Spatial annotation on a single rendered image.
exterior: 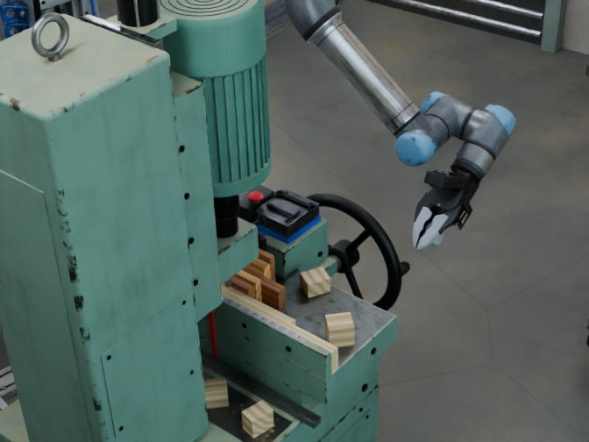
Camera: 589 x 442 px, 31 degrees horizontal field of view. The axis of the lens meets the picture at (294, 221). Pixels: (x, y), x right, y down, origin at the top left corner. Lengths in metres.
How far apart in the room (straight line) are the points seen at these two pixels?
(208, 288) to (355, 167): 2.29
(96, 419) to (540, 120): 3.01
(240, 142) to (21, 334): 0.44
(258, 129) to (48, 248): 0.41
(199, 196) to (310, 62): 3.12
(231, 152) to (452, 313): 1.78
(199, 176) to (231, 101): 0.12
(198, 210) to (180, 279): 0.11
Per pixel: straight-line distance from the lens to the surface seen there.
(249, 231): 1.87
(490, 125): 2.32
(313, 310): 1.96
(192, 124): 1.60
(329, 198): 2.16
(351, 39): 2.26
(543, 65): 4.80
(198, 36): 1.58
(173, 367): 1.72
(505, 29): 5.00
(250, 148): 1.70
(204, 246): 1.72
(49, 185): 1.40
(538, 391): 3.14
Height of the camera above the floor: 2.16
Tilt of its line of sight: 35 degrees down
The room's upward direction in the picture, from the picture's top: 2 degrees counter-clockwise
